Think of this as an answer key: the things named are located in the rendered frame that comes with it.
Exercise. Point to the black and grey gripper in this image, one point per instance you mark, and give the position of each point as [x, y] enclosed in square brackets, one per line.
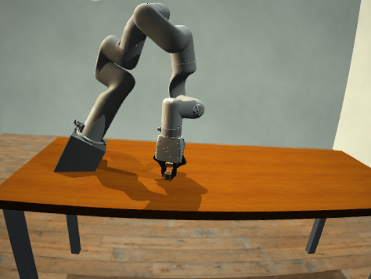
[170, 149]

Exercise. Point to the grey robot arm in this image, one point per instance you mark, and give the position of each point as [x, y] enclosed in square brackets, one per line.
[125, 52]

